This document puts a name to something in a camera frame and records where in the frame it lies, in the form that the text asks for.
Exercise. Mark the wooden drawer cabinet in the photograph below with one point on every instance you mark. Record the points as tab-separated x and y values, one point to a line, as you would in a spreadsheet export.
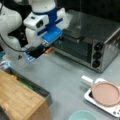
19	102

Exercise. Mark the orange toy carrot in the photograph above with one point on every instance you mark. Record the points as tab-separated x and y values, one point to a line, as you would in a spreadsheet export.
49	50

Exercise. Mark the teal bowl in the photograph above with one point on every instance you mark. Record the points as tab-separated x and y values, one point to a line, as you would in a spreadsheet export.
83	115

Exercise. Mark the silver toaster oven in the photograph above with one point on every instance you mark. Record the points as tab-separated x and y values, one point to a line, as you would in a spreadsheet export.
89	40

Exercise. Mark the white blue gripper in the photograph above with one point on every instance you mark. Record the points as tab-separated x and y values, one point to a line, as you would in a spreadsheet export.
43	29

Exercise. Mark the pink frying pan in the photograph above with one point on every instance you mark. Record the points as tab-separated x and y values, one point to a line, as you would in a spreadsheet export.
104	92

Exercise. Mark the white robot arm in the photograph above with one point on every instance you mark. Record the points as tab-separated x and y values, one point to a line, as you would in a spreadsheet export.
10	20

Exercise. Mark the grey drawer box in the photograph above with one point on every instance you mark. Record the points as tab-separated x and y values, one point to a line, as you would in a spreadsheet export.
33	86

